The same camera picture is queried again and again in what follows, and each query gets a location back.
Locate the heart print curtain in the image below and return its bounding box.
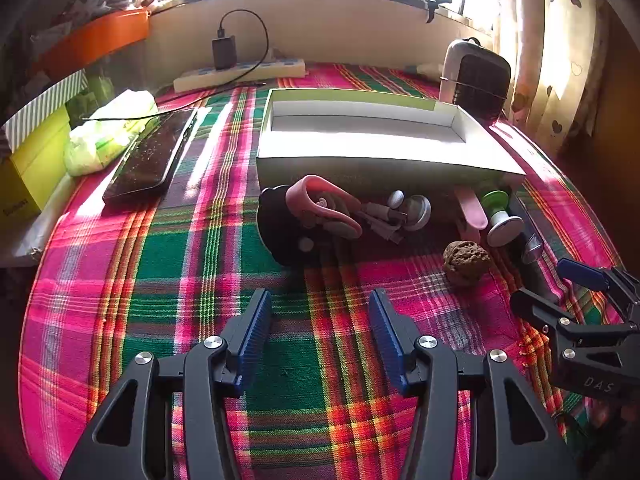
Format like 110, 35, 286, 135
500, 0, 608, 136

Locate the orange tray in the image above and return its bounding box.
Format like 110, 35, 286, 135
30, 7, 151, 78

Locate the small desk heater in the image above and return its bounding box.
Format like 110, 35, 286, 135
439, 37, 512, 123

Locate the yellow-green box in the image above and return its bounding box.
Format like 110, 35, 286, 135
0, 105, 71, 218

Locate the black window latch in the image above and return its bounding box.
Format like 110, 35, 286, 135
424, 0, 453, 24

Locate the pink stick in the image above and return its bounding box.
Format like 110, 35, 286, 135
454, 186, 488, 241

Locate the brown walnut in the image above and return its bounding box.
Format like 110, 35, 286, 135
443, 241, 491, 288

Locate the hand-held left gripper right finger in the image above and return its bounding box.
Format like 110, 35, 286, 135
367, 288, 581, 480

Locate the green tissue packet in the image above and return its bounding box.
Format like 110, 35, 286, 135
64, 89, 160, 177

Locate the pink loop clip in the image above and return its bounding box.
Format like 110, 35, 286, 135
287, 175, 363, 240

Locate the white power strip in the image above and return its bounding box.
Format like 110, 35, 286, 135
173, 57, 307, 93

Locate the black keyboard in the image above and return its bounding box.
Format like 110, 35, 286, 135
102, 107, 200, 206

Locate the black round holder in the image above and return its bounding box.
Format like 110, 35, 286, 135
256, 186, 351, 267

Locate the black charger cable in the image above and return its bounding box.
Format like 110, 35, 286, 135
82, 9, 271, 123

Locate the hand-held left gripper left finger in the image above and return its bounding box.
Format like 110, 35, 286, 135
60, 287, 273, 480

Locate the black charger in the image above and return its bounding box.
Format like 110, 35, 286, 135
212, 36, 237, 71

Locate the shallow cardboard box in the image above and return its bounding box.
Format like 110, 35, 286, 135
256, 87, 528, 196

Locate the yellow green striped box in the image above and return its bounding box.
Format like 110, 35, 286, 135
2, 70, 88, 153

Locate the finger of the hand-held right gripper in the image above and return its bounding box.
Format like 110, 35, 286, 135
557, 258, 640, 318
510, 289, 640, 361

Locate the green white round jar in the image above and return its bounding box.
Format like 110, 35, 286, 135
477, 187, 526, 248

